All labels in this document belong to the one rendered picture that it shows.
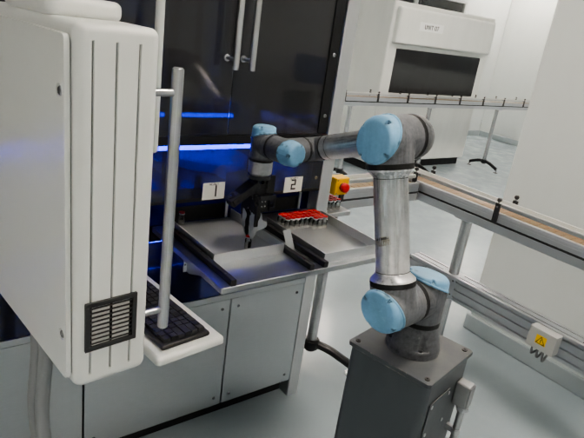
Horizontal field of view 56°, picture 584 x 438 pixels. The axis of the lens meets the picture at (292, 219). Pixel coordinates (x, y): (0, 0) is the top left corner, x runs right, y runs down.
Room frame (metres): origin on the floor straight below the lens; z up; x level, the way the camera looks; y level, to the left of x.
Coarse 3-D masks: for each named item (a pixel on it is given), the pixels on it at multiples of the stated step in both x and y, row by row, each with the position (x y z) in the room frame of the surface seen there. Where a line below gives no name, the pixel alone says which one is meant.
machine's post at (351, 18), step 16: (352, 0) 2.09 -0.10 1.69; (352, 16) 2.10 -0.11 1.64; (352, 32) 2.10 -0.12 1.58; (352, 48) 2.11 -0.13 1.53; (336, 80) 2.08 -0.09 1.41; (336, 96) 2.09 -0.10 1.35; (336, 112) 2.10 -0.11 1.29; (336, 128) 2.10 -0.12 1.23; (320, 192) 2.08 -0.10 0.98; (320, 208) 2.09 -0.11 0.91; (304, 288) 2.08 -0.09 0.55; (304, 304) 2.09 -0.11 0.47; (304, 320) 2.10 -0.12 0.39; (304, 336) 2.11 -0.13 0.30; (288, 384) 2.08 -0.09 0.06
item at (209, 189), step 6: (204, 186) 1.75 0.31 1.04; (210, 186) 1.77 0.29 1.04; (222, 186) 1.80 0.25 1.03; (204, 192) 1.76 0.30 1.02; (210, 192) 1.77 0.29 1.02; (216, 192) 1.79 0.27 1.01; (222, 192) 1.80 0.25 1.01; (204, 198) 1.76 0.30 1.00; (210, 198) 1.77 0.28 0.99; (216, 198) 1.79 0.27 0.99
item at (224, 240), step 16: (176, 224) 1.69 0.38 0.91; (192, 224) 1.79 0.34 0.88; (208, 224) 1.81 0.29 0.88; (224, 224) 1.83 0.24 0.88; (240, 224) 1.86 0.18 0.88; (192, 240) 1.60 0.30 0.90; (208, 240) 1.67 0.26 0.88; (224, 240) 1.69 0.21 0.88; (240, 240) 1.71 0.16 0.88; (256, 240) 1.73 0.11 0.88; (272, 240) 1.70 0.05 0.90; (224, 256) 1.52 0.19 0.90; (240, 256) 1.55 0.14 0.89; (256, 256) 1.59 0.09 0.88
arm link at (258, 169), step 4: (252, 164) 1.63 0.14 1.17; (256, 164) 1.63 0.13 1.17; (260, 164) 1.63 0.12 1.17; (264, 164) 1.63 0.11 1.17; (268, 164) 1.64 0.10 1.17; (272, 164) 1.66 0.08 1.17; (252, 168) 1.63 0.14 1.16; (256, 168) 1.63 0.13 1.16; (260, 168) 1.63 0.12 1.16; (264, 168) 1.63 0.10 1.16; (268, 168) 1.64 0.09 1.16; (252, 172) 1.63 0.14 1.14; (256, 172) 1.63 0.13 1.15; (260, 172) 1.63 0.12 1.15; (264, 172) 1.63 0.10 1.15; (268, 172) 1.64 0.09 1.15
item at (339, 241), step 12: (276, 228) 1.83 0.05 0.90; (336, 228) 1.96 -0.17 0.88; (348, 228) 1.91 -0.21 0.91; (300, 240) 1.72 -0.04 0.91; (312, 240) 1.80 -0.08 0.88; (324, 240) 1.82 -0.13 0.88; (336, 240) 1.84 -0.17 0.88; (348, 240) 1.85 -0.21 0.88; (360, 240) 1.86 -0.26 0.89; (372, 240) 1.82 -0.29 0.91; (324, 252) 1.71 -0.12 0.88; (336, 252) 1.65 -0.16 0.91; (348, 252) 1.69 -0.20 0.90; (360, 252) 1.72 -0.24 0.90; (372, 252) 1.76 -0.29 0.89
